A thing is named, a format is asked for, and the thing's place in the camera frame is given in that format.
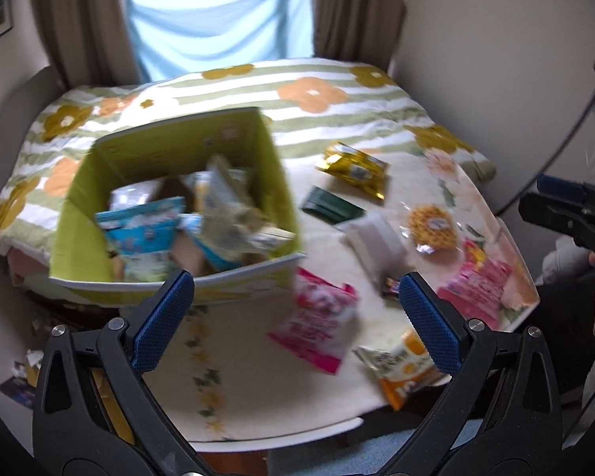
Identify dark green snack packet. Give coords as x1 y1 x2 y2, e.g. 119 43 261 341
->
301 186 365 225

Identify brown right curtain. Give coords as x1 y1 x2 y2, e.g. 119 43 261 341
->
313 0 406 71

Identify floral table cloth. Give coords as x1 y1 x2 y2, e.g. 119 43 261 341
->
145 152 538 451

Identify pink white snack bag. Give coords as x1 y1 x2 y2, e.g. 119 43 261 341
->
266 268 360 375

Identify brown curtain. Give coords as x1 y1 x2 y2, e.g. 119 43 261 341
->
31 0 142 88
313 0 406 71

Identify clear bag yellow snacks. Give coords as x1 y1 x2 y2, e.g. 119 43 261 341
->
400 204 459 255

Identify gold snack bag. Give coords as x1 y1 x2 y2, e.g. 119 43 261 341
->
316 142 389 201

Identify light blue window cloth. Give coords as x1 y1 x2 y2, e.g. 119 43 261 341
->
125 0 314 82

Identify orange white snack bag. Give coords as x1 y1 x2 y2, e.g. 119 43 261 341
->
353 327 441 411

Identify cream white snack bag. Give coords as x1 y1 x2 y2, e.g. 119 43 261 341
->
193 155 296 272

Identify white translucent snack packet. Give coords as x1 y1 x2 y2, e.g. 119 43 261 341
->
335 214 411 289

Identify floral striped quilt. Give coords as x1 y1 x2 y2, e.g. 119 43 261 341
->
0 58 497 267

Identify green cardboard box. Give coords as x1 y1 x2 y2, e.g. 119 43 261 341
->
49 107 301 306

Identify blue white snack bag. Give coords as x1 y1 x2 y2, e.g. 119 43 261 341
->
95 197 186 282

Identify dark chocolate bar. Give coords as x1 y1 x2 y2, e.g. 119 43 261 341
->
382 276 400 301

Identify brown left curtain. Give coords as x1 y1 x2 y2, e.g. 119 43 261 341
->
31 0 142 88

